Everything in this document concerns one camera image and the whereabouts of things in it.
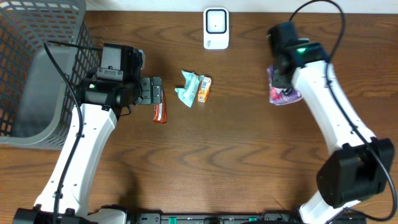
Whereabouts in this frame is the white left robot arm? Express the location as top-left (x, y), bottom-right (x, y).
top-left (12, 43), bottom-right (163, 224)

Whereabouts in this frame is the purple sanitary pad pack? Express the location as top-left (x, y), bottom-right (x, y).
top-left (267, 65), bottom-right (303, 106)

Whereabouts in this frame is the mint green snack wrapper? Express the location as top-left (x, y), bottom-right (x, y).
top-left (175, 70), bottom-right (204, 108)

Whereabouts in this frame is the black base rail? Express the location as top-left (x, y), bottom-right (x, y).
top-left (133, 212), bottom-right (368, 224)

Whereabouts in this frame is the red snack bar wrapper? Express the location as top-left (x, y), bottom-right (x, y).
top-left (153, 90), bottom-right (167, 124)

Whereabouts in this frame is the grey plastic mesh basket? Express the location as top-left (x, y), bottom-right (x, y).
top-left (1, 0), bottom-right (100, 150)

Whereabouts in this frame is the orange juice carton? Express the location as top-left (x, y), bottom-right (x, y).
top-left (197, 77), bottom-right (212, 103)

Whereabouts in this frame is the white barcode scanner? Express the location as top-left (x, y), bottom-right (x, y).
top-left (203, 7), bottom-right (229, 50)

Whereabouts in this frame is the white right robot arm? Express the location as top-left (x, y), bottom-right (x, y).
top-left (270, 37), bottom-right (397, 223)

